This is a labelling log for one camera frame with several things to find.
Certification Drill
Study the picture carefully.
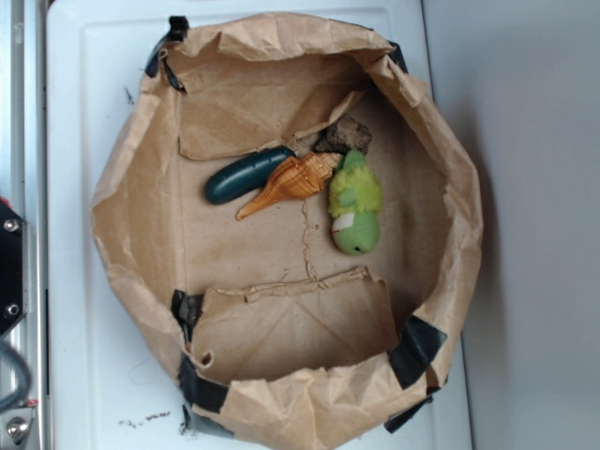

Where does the orange spiral sea shell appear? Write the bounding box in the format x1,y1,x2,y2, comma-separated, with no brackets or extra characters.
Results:
236,152,342,220

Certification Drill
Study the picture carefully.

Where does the green plush toy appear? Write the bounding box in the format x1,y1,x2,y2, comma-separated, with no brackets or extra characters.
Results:
328,149,383,255

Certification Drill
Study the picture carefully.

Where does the dark green toy cucumber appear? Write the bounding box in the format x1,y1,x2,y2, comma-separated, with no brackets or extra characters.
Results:
203,146,295,205

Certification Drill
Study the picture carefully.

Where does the brown rock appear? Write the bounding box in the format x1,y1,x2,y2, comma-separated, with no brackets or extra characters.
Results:
313,114,372,155

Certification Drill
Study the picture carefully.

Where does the brown paper bag bin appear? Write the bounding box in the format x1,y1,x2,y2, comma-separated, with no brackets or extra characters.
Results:
92,12,484,449

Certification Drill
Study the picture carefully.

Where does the white tray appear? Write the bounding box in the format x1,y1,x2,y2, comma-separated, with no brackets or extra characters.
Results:
45,0,473,450

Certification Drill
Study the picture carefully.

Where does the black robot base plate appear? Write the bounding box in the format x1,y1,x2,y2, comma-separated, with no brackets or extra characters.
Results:
1,197,28,337

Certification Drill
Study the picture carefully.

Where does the metal frame rail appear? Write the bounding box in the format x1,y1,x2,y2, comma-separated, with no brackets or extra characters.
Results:
1,1,52,449

